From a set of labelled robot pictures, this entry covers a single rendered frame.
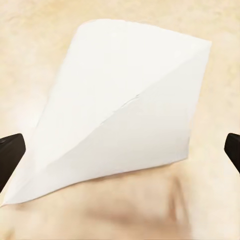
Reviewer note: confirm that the countertop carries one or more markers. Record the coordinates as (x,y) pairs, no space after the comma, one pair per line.
(194,199)

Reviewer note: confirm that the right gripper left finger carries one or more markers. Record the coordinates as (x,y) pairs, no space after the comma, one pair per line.
(12,150)

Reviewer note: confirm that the paper coffee filter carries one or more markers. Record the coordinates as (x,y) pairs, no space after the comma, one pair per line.
(123,100)

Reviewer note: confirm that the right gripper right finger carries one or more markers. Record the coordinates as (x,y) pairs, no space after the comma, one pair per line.
(232,149)

